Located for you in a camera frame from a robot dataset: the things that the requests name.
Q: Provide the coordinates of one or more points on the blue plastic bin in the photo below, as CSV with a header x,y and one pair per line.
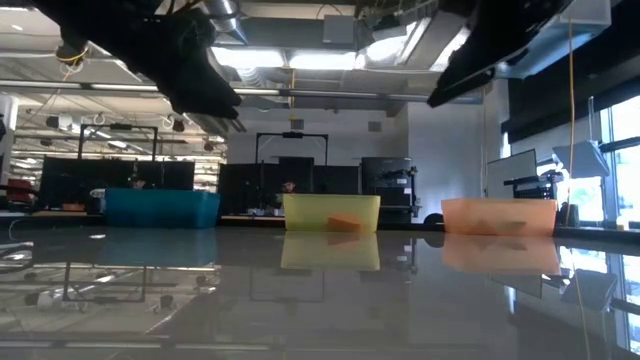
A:
x,y
160,210

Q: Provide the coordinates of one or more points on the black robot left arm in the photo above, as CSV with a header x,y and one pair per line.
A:
x,y
90,20

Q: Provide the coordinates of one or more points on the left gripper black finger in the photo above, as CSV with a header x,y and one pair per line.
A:
x,y
222,87
205,102

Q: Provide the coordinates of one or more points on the bright ceiling light panel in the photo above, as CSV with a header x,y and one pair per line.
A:
x,y
250,57

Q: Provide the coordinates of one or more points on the bright window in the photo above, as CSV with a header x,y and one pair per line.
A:
x,y
627,165

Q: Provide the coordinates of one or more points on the black metal station frame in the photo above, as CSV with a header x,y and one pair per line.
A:
x,y
292,134
120,126

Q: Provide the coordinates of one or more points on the grey horizontal pipe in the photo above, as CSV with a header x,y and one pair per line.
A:
x,y
325,93

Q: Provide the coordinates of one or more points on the black desk equipment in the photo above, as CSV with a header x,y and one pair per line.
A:
x,y
530,187

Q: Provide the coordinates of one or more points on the silver rectangular air duct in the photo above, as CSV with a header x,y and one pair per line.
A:
x,y
420,45

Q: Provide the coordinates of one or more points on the grey ceiling box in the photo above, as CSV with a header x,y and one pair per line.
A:
x,y
345,30

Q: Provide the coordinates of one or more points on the red box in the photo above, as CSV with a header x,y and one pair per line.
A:
x,y
20,187

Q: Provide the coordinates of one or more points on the grey tilted screen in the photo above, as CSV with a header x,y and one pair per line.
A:
x,y
582,160

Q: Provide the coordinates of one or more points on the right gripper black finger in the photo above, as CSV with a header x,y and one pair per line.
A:
x,y
465,80

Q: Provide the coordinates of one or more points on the black partition row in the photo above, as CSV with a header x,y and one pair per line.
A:
x,y
240,185
70,180

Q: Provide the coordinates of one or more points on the salmon medium wooden block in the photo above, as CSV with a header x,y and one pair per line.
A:
x,y
344,223

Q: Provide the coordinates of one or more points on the black equipment cabinet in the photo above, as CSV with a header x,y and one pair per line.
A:
x,y
380,175

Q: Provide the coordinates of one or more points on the yellow plastic bin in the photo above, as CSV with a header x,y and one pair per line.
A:
x,y
310,212

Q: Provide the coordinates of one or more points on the orange flat tray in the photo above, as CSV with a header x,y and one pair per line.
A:
x,y
73,206

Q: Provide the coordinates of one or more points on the orange plastic bin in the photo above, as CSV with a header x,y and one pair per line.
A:
x,y
500,212

